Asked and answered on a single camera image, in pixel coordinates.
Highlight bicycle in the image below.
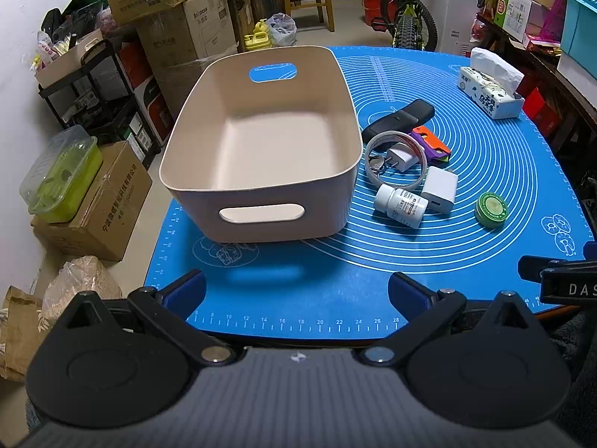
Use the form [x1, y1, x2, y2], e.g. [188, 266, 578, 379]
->
[371, 0, 438, 52]

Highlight green plastic container with lid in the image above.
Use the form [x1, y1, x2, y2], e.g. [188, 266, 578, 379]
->
[19, 125, 103, 224]

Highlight cardboard box on floor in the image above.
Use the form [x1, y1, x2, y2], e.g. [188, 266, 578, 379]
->
[31, 141, 152, 262]

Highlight teal plastic crate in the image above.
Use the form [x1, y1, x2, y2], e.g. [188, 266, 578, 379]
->
[560, 0, 597, 77]

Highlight green white carton box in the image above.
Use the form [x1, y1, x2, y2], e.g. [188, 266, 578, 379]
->
[494, 0, 550, 41]

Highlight black remote control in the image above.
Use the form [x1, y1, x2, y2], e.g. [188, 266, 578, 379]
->
[361, 99, 435, 144]

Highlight stacked large cardboard boxes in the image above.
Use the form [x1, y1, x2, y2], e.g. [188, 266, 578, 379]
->
[107, 0, 237, 117]

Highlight large white charger block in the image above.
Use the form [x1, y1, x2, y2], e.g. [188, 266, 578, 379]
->
[421, 166, 458, 215]

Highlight black metal shelf rack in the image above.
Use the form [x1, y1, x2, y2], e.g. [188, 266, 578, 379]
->
[37, 40, 159, 167]

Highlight white plastic bag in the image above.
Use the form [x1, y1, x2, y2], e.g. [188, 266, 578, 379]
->
[266, 13, 297, 47]

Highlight clear tape roll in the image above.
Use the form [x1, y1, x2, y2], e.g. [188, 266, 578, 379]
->
[363, 130, 430, 192]

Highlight purple orange folding toy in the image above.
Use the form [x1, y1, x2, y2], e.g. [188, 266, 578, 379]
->
[410, 125, 451, 163]

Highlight green round tin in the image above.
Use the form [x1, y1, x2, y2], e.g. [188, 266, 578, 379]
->
[476, 192, 508, 228]

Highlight tissue pack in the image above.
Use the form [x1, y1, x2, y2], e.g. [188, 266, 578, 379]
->
[456, 47, 525, 120]

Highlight white medicine bottle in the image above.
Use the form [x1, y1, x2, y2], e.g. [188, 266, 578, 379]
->
[374, 184, 428, 228]

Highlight blue silicone baking mat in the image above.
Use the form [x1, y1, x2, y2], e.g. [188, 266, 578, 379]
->
[146, 47, 593, 342]

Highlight yellow oil jug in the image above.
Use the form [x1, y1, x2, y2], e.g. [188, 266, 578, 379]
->
[244, 19, 273, 52]

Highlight plastic bag of grain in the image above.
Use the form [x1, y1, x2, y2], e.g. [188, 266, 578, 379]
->
[37, 256, 122, 332]

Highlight red bucket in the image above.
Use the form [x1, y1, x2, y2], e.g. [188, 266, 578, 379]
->
[361, 0, 396, 27]

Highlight beige plastic storage bin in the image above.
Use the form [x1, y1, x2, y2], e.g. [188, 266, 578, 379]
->
[159, 46, 362, 243]

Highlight small white charger plug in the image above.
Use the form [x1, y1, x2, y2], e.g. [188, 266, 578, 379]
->
[385, 143, 419, 173]

